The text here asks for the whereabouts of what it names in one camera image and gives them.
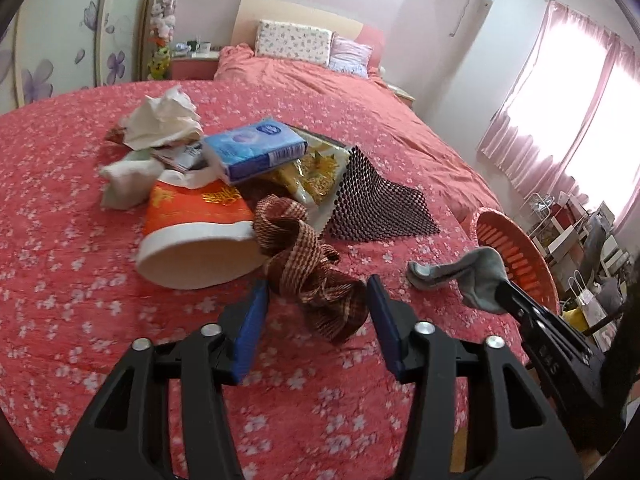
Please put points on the yellow plush toy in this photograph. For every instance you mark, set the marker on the yellow plush toy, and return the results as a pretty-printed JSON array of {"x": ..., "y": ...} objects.
[{"x": 159, "y": 65}]

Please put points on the pink cushion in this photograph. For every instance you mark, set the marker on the pink cushion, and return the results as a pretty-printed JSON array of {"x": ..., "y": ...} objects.
[{"x": 372, "y": 40}]

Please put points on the white and red sachet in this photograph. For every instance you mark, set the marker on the white and red sachet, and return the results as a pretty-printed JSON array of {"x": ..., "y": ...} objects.
[{"x": 180, "y": 157}]

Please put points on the column of stuffed toys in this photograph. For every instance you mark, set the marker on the column of stuffed toys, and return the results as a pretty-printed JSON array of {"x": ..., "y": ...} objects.
[{"x": 164, "y": 15}]

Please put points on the wooden bedside table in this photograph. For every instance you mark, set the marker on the wooden bedside table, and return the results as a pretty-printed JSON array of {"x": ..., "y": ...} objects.
[{"x": 402, "y": 95}]

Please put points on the brown checked woven cloth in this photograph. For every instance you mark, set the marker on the brown checked woven cloth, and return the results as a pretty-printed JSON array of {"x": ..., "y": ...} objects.
[{"x": 300, "y": 260}]

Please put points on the yellow snack packet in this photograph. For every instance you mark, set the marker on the yellow snack packet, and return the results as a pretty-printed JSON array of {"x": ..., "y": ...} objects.
[{"x": 320, "y": 170}]

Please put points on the pink curtains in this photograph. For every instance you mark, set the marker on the pink curtains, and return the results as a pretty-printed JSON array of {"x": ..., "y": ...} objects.
[{"x": 550, "y": 100}]

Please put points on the white storage rack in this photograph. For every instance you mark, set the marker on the white storage rack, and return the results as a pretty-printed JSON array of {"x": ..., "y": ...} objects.
[{"x": 575, "y": 230}]

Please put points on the red floral blanket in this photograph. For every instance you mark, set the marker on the red floral blanket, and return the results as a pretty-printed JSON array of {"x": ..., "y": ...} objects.
[{"x": 100, "y": 310}]

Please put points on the black honeycomb mesh mat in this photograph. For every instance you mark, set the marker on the black honeycomb mesh mat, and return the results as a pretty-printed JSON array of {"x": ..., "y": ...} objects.
[{"x": 375, "y": 205}]

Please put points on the wardrobe with purple flowers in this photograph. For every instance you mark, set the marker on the wardrobe with purple flowers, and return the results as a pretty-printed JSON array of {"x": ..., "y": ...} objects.
[{"x": 60, "y": 35}]

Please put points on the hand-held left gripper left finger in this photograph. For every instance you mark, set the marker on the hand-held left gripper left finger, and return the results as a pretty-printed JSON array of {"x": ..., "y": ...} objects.
[{"x": 250, "y": 325}]

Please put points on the white paper bag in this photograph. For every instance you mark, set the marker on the white paper bag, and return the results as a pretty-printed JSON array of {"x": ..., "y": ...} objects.
[{"x": 590, "y": 302}]

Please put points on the grey sock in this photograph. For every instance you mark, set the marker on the grey sock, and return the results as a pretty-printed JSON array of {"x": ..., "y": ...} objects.
[{"x": 480, "y": 270}]

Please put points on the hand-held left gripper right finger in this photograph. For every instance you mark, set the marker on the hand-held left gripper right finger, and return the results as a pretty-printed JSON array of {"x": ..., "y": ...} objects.
[{"x": 382, "y": 325}]

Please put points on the blue tissue packet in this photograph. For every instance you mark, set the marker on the blue tissue packet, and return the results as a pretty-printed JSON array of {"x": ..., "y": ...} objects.
[{"x": 255, "y": 147}]

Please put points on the floral white pillow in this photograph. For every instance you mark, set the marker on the floral white pillow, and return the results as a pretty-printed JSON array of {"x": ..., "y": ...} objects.
[{"x": 295, "y": 42}]

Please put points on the pink bedside table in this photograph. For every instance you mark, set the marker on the pink bedside table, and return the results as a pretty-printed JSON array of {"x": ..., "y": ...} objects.
[{"x": 192, "y": 66}]

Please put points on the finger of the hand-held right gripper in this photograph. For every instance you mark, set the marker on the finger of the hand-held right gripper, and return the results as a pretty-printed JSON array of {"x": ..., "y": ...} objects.
[{"x": 520, "y": 300}]

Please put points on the beige headboard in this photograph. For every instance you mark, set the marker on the beige headboard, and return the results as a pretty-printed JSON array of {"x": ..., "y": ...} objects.
[{"x": 280, "y": 10}]

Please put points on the red duvet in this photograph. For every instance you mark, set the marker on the red duvet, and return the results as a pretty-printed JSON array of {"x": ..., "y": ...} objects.
[{"x": 350, "y": 100}]

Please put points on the orange paper cup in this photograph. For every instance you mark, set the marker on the orange paper cup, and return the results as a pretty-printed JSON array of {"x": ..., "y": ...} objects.
[{"x": 195, "y": 210}]

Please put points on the white tissue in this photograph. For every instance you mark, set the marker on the white tissue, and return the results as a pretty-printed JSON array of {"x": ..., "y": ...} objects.
[
  {"x": 160, "y": 120},
  {"x": 125, "y": 180}
]

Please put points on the pink striped pillow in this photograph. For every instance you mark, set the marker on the pink striped pillow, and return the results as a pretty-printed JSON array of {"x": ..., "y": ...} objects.
[{"x": 350, "y": 55}]

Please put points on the orange plastic basket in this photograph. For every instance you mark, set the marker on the orange plastic basket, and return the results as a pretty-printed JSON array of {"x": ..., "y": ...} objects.
[{"x": 520, "y": 255}]

